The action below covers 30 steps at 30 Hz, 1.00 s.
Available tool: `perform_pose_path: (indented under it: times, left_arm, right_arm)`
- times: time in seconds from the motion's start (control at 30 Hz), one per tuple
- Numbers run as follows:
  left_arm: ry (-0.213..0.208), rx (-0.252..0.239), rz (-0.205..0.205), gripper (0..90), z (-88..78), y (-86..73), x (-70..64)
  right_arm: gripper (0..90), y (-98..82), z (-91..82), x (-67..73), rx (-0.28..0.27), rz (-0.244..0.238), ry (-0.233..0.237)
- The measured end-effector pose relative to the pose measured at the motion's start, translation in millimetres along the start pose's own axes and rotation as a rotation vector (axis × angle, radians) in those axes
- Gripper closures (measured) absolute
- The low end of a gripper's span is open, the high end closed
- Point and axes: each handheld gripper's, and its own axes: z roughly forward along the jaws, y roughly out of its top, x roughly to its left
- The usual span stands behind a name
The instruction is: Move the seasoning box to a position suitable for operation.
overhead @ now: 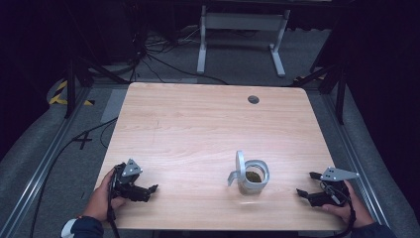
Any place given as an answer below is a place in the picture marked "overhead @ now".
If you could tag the aluminium floor rail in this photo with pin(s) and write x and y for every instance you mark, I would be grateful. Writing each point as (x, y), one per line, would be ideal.
(36, 172)
(356, 158)

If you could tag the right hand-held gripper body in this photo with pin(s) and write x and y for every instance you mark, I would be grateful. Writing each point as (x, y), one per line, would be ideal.
(333, 193)

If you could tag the white metal desk frame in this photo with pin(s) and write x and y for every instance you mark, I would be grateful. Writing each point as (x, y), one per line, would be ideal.
(242, 23)

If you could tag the grey round table grommet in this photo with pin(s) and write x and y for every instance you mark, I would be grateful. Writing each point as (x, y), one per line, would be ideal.
(253, 99)

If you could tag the person's left hand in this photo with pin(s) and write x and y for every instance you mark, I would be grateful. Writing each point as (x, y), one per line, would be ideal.
(101, 198)

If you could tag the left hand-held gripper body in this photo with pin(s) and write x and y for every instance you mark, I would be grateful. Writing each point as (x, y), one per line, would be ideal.
(127, 181)

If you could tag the grey floor plate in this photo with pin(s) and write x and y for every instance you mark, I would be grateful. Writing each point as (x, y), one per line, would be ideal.
(114, 105)

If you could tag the black metal stand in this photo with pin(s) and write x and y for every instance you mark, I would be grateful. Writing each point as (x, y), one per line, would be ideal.
(74, 79)
(332, 82)

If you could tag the dark dried leaves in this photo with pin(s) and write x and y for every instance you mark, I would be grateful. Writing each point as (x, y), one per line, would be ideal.
(253, 177)

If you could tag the person's right hand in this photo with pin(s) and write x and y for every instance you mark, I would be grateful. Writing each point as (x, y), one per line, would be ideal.
(354, 210)

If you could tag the glass jar with grey lid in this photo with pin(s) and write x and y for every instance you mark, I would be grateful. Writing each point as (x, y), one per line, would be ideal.
(251, 178)

